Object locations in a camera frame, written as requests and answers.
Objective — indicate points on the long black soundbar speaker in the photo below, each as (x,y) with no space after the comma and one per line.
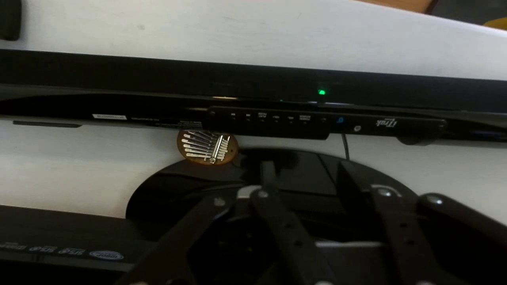
(159,73)

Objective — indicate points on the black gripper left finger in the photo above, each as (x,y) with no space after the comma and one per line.
(295,242)

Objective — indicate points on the round brown disc metal tines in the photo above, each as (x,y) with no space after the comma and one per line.
(206,145)

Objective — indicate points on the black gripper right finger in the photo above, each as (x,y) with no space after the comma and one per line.
(406,237)

